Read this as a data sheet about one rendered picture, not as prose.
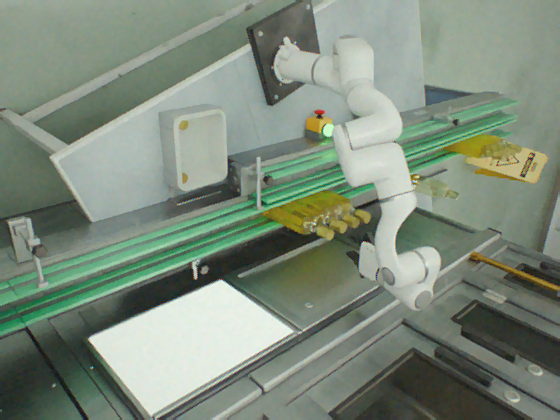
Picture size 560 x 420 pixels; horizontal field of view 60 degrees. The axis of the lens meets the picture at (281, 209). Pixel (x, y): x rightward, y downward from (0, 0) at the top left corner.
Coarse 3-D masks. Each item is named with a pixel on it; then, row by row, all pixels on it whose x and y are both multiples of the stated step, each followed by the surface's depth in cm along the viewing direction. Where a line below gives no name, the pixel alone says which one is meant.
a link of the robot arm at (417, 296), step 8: (416, 248) 115; (424, 248) 114; (432, 248) 114; (424, 256) 112; (432, 256) 112; (432, 264) 112; (440, 264) 114; (432, 272) 112; (424, 280) 113; (432, 280) 114; (392, 288) 119; (408, 288) 115; (416, 288) 114; (424, 288) 114; (400, 296) 117; (408, 296) 114; (416, 296) 114; (424, 296) 115; (408, 304) 115; (416, 304) 115; (424, 304) 116
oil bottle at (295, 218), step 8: (272, 208) 157; (280, 208) 155; (288, 208) 154; (296, 208) 155; (272, 216) 159; (280, 216) 155; (288, 216) 152; (296, 216) 150; (304, 216) 149; (312, 216) 150; (288, 224) 153; (296, 224) 150; (304, 224) 148; (304, 232) 149; (312, 232) 150
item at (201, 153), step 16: (208, 112) 140; (176, 128) 134; (192, 128) 146; (208, 128) 150; (224, 128) 145; (176, 144) 136; (192, 144) 148; (208, 144) 152; (224, 144) 147; (176, 160) 138; (192, 160) 150; (208, 160) 154; (224, 160) 149; (192, 176) 150; (208, 176) 151; (224, 176) 151
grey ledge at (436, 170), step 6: (444, 162) 237; (432, 168) 231; (438, 168) 235; (444, 168) 239; (420, 174) 225; (426, 174) 229; (432, 174) 233; (438, 174) 233; (366, 192) 200; (372, 192) 203; (354, 198) 196; (360, 198) 198; (366, 198) 201; (372, 198) 204; (354, 204) 197; (360, 204) 200
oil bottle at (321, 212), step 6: (300, 198) 161; (294, 204) 158; (300, 204) 156; (306, 204) 156; (312, 204) 156; (318, 204) 156; (306, 210) 154; (312, 210) 152; (318, 210) 152; (324, 210) 153; (318, 216) 151; (324, 216) 151; (318, 222) 152
